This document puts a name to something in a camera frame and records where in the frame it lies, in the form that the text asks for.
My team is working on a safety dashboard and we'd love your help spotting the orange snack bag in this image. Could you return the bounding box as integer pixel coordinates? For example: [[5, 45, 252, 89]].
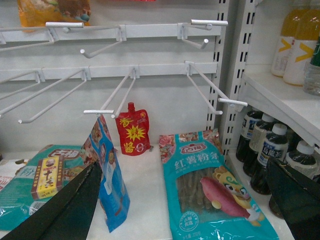
[[17, 0, 91, 27]]

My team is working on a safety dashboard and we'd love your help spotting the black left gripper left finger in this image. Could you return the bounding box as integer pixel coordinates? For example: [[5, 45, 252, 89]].
[[2, 162, 102, 240]]

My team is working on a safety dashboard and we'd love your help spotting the white peg hook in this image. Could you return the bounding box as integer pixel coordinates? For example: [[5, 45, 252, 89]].
[[83, 66, 137, 119], [177, 19, 229, 50], [185, 61, 248, 115]]

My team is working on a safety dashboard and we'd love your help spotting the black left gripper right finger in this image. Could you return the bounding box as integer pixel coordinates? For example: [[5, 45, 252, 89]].
[[266, 157, 320, 240]]

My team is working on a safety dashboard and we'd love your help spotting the teal sweet potato noodle bag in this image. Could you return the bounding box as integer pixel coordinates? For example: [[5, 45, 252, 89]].
[[159, 129, 278, 240]]

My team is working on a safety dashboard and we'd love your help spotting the white perforated shelf upright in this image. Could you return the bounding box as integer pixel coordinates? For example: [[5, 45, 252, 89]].
[[220, 0, 256, 156]]

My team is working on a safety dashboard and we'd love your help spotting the red sauce pouch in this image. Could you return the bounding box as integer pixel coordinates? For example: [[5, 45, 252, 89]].
[[115, 102, 151, 156]]

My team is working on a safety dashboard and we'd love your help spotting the dark oolong tea bottle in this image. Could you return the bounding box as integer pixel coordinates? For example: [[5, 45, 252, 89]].
[[250, 123, 289, 195]]

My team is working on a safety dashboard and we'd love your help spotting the blue snack bag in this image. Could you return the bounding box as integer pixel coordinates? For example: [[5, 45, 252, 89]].
[[80, 115, 130, 233]]

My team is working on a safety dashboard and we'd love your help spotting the yellow white drink bottle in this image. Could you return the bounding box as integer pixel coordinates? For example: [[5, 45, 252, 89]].
[[283, 0, 320, 87], [270, 0, 310, 78]]

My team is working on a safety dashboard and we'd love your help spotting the yellow spice box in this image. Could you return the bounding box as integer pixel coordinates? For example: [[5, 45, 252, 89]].
[[31, 156, 64, 200]]

